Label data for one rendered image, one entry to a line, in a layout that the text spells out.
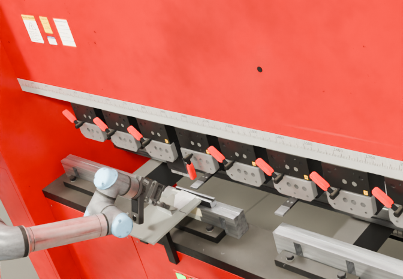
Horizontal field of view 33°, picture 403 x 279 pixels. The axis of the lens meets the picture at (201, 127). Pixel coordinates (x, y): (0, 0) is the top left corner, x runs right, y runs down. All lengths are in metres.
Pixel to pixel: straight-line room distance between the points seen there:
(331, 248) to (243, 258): 0.35
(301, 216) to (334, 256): 1.74
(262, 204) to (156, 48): 2.10
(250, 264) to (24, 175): 1.23
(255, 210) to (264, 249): 1.66
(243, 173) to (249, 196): 1.99
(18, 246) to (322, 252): 0.95
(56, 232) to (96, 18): 0.74
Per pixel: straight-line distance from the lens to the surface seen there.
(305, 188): 2.10
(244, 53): 1.94
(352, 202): 2.02
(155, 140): 2.48
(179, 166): 2.53
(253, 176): 2.21
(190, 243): 2.57
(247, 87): 2.00
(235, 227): 2.49
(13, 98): 3.07
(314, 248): 2.28
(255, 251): 2.45
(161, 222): 2.51
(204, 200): 2.54
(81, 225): 2.18
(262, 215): 4.05
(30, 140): 3.16
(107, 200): 2.33
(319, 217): 3.94
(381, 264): 2.17
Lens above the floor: 2.45
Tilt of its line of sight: 29 degrees down
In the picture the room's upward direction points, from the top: 16 degrees counter-clockwise
